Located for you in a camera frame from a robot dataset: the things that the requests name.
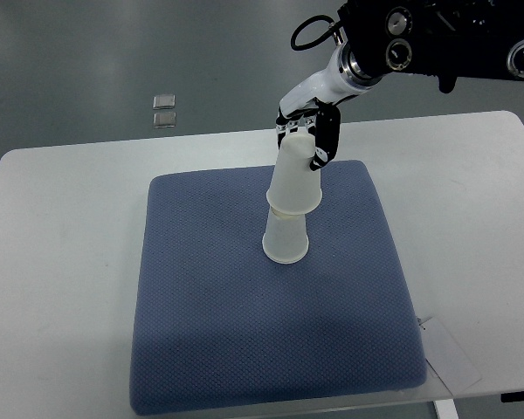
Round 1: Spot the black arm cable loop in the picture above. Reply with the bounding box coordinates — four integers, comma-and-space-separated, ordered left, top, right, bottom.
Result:
290, 15, 344, 52

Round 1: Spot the white table leg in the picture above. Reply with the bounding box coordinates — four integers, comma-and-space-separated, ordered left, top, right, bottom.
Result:
433, 399, 459, 419

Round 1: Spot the white paper tag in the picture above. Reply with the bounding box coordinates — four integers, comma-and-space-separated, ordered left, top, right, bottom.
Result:
419, 318, 482, 395

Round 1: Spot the black table control panel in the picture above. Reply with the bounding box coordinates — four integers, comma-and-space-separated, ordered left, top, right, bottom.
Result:
500, 391, 524, 403

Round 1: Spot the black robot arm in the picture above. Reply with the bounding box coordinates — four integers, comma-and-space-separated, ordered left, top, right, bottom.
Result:
276, 1, 524, 171

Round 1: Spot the upper metal floor plate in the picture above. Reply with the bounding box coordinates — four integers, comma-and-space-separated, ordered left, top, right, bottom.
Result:
153, 93, 176, 109

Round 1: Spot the white paper cup on cushion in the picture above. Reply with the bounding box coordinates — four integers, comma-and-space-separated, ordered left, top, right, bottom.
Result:
262, 207, 309, 264

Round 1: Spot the blue mesh cushion pad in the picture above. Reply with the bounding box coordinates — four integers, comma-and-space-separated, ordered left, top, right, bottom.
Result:
129, 161, 427, 416

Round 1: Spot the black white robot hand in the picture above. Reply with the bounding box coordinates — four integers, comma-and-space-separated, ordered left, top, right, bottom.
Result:
275, 45, 376, 171

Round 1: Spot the white paper cup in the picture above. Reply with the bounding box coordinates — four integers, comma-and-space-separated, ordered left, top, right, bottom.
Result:
266, 132, 322, 216
262, 207, 309, 264

